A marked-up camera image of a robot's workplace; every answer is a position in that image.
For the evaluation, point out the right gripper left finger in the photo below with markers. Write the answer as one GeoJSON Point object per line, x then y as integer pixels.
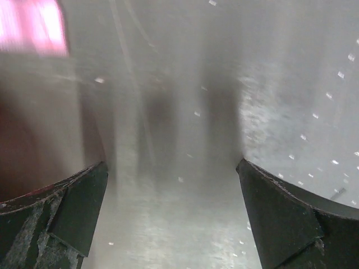
{"type": "Point", "coordinates": [53, 227]}

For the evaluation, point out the red patterned book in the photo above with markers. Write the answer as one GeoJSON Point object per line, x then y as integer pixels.
{"type": "Point", "coordinates": [33, 27]}

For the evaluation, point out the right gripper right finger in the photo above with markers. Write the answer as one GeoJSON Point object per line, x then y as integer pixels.
{"type": "Point", "coordinates": [295, 228]}

